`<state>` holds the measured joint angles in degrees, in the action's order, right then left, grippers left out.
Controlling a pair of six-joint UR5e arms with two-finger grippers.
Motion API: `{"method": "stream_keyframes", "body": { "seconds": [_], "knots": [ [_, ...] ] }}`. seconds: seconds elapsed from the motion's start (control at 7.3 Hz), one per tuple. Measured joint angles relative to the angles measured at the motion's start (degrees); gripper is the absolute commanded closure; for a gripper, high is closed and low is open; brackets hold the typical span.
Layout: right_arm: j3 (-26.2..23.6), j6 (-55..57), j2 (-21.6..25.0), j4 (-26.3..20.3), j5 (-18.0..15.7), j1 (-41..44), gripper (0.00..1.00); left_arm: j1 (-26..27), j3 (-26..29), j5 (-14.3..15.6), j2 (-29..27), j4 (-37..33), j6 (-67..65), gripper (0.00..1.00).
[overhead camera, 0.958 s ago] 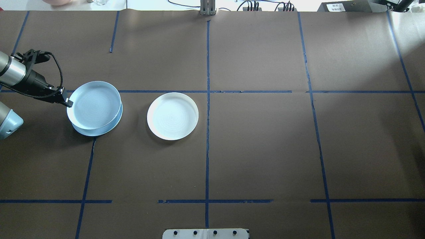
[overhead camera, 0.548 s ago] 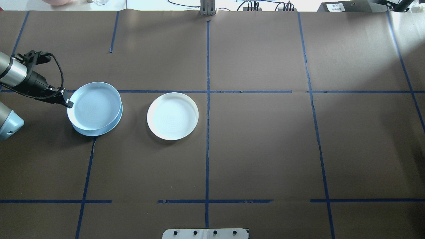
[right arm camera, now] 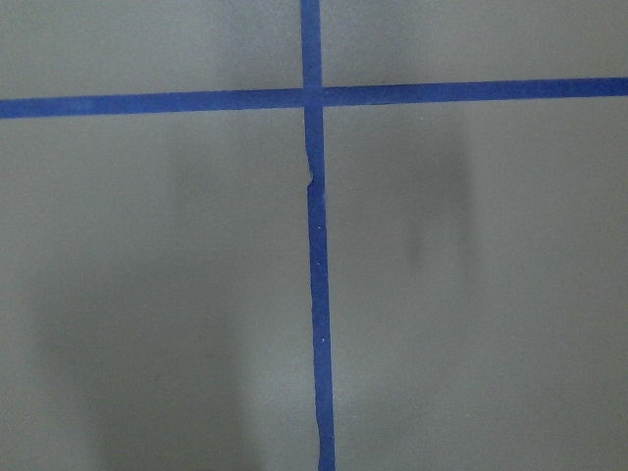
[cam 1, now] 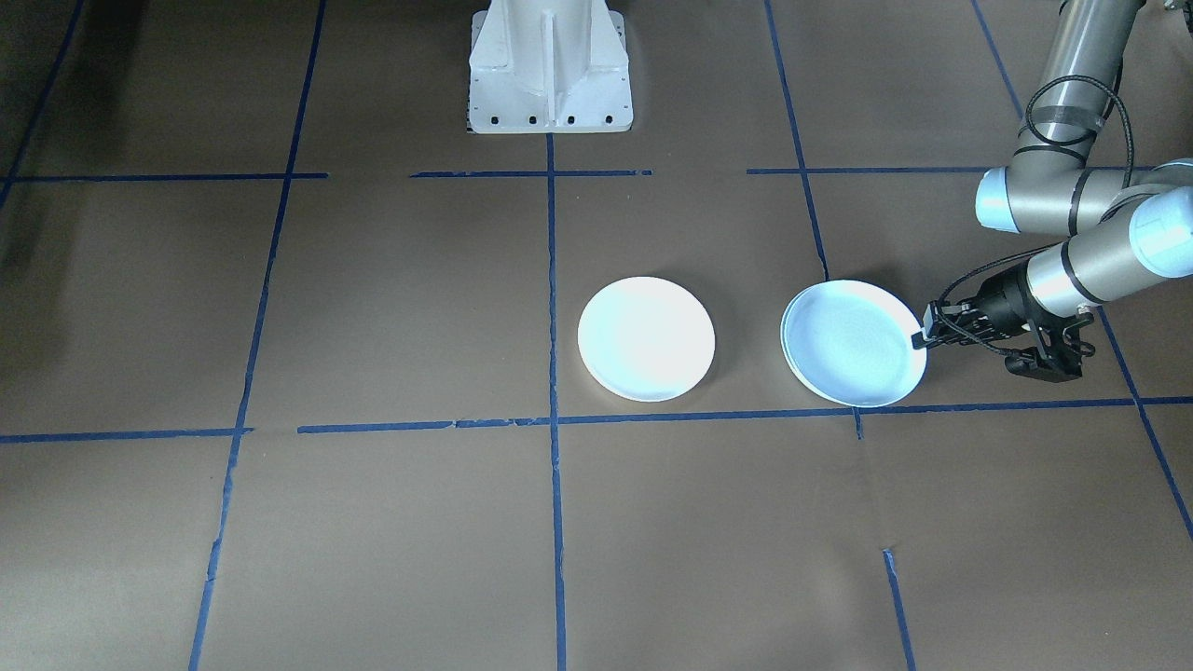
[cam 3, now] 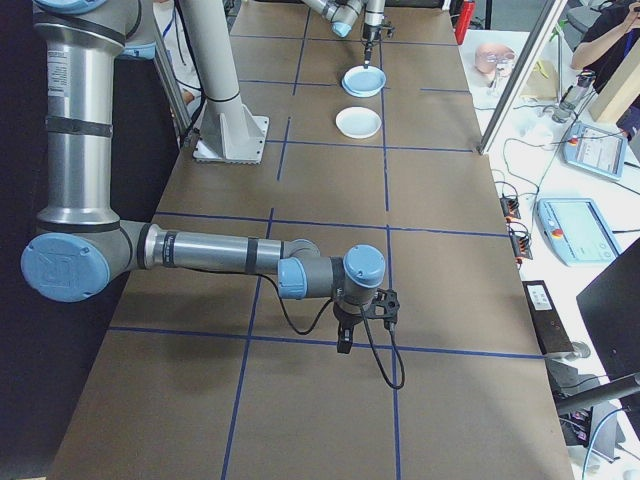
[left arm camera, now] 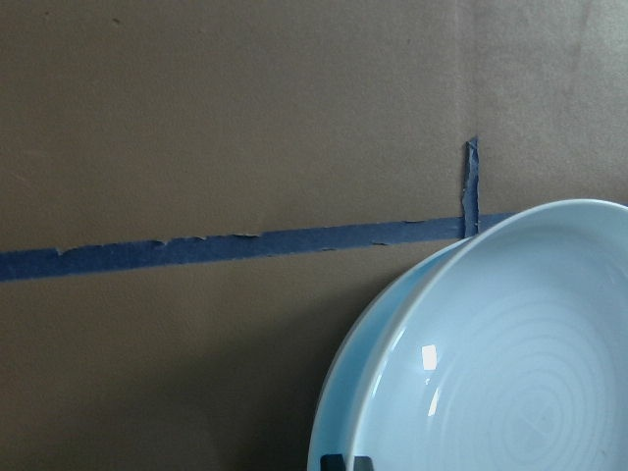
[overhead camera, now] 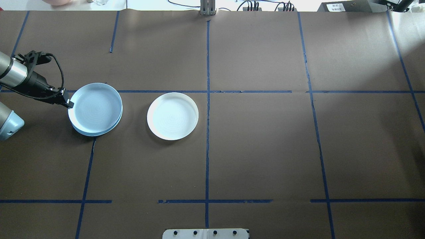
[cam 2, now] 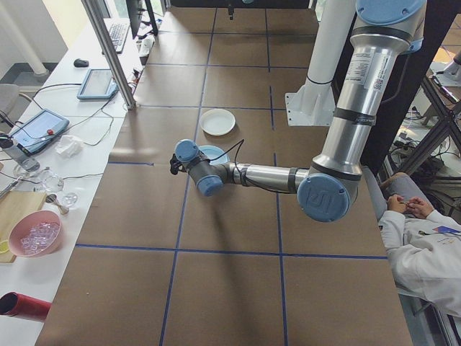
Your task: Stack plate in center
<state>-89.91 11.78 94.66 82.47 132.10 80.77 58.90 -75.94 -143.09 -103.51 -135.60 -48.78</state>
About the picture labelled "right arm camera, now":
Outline blue tape strip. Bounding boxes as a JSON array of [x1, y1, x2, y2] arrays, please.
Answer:
[[299, 0, 337, 471], [0, 77, 628, 120]]

